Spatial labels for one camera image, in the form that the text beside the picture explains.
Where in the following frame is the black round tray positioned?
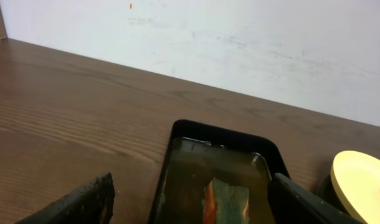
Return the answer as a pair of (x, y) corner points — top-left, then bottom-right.
(316, 175), (349, 214)

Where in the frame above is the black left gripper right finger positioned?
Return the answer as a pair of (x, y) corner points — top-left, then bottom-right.
(267, 173), (361, 224)

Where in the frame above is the black rectangular water tray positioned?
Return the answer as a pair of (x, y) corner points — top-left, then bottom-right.
(148, 119), (289, 223)

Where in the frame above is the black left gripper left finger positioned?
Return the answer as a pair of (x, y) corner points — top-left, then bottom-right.
(18, 172), (115, 224)

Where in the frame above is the orange green scrub sponge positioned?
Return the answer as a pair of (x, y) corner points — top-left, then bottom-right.
(202, 178), (250, 224)

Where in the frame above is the yellow plate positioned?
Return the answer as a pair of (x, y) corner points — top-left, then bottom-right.
(330, 151), (380, 224)

